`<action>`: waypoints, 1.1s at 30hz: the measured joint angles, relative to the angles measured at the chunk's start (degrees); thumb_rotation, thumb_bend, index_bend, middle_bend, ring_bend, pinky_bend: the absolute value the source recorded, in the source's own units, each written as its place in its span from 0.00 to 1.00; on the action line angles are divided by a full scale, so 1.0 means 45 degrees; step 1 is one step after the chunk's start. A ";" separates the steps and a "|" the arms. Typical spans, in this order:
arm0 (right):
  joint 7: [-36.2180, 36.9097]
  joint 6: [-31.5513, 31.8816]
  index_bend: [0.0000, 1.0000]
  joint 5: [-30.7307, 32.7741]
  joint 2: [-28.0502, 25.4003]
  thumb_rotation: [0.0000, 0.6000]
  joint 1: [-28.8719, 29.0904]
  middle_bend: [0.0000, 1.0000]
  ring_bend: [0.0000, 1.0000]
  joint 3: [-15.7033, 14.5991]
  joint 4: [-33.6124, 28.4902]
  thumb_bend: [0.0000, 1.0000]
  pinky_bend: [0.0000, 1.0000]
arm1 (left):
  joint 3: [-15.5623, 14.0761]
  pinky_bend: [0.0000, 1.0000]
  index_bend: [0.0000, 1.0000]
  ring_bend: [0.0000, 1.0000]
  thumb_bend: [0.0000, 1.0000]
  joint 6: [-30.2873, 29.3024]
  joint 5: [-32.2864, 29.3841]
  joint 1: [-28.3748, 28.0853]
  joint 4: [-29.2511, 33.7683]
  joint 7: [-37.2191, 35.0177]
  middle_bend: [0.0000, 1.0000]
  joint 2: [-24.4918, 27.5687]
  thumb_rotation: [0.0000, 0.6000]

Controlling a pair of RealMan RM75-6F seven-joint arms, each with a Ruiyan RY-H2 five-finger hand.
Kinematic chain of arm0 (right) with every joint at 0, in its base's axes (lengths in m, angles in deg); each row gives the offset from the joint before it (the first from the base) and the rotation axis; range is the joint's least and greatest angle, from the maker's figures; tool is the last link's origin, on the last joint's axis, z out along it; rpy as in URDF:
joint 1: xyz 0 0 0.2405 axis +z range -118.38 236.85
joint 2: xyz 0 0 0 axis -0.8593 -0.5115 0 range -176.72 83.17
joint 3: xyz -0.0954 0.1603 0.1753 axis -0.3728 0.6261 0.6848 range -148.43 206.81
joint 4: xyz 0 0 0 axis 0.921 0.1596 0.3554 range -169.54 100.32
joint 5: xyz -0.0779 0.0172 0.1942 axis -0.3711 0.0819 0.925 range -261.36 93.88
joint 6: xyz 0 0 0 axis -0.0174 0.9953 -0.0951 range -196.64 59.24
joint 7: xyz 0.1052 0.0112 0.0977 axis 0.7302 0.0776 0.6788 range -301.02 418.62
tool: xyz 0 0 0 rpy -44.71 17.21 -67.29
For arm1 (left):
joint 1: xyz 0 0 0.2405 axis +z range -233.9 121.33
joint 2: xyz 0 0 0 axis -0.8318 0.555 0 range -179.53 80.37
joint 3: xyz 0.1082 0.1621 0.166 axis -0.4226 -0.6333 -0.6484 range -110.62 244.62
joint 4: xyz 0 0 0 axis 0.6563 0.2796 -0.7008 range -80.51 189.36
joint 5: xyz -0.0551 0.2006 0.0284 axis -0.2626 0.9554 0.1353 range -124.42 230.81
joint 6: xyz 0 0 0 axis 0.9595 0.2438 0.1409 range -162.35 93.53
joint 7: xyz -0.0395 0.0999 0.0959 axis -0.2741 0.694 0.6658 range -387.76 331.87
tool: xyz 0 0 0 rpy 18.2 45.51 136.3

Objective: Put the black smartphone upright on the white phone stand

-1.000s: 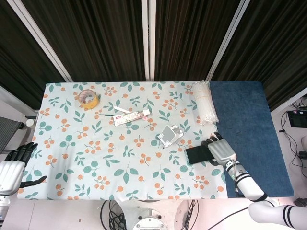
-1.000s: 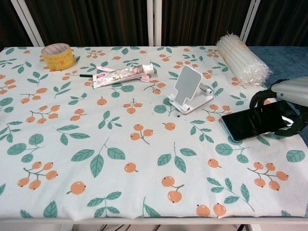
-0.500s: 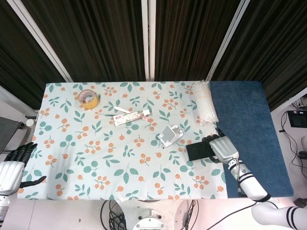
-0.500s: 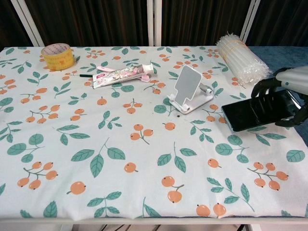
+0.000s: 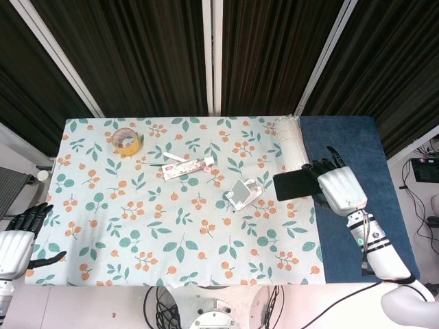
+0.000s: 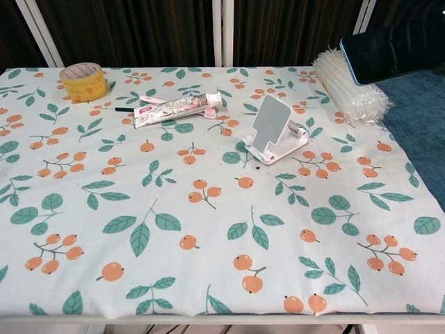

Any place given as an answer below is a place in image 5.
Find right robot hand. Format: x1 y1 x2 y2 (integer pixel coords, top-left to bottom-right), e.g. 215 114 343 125
300 146 368 217

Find white partition frame post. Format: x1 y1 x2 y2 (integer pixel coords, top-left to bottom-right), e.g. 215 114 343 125
9 0 105 118
201 0 224 117
294 0 358 117

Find black floor cables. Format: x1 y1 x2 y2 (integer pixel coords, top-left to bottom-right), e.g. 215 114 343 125
399 158 439 248

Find white folding phone stand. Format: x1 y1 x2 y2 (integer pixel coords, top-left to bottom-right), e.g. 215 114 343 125
225 177 263 210

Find black smartphone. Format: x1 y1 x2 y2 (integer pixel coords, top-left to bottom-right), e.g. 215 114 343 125
272 169 322 202

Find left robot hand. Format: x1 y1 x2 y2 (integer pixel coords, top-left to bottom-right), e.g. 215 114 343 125
0 202 68 280

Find black floor device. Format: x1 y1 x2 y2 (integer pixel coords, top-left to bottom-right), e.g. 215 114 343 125
410 157 438 183

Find black cable bundle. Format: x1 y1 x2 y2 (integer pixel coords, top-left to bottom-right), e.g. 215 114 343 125
265 285 286 329
143 285 182 329

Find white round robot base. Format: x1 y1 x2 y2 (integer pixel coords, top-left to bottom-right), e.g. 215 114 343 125
174 285 272 329

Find black arm cable with connector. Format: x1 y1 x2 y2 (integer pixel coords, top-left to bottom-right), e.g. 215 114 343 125
306 211 435 325

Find yellow tape roll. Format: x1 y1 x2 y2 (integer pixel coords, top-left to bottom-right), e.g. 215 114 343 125
112 127 143 157

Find grey ribbed panel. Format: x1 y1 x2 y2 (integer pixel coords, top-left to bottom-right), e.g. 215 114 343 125
0 166 36 221

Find floral leaf print tablecloth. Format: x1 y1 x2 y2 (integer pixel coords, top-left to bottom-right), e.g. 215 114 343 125
25 117 327 287

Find floral toothpaste tube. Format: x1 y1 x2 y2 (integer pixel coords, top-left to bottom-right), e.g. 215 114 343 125
161 156 218 182

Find blue fabric mat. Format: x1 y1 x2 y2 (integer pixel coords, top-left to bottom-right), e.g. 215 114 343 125
298 115 421 284

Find clear plastic stick bundle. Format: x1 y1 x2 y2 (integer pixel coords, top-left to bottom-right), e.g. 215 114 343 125
274 114 309 172

